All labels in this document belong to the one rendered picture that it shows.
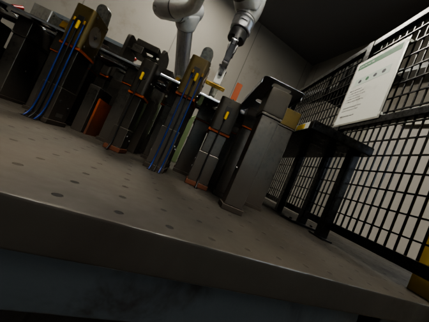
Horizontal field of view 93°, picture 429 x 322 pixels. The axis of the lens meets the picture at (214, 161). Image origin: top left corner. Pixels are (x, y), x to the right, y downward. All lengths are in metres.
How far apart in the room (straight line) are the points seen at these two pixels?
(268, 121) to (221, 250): 0.32
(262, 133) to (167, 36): 3.36
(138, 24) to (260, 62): 2.09
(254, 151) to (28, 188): 0.37
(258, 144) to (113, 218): 0.34
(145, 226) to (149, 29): 3.61
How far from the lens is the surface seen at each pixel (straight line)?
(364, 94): 1.02
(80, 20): 0.79
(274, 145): 0.73
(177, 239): 0.20
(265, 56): 4.31
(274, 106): 0.48
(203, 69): 0.64
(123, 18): 3.77
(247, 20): 0.98
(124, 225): 0.19
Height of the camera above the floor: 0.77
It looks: 2 degrees up
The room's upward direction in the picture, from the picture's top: 24 degrees clockwise
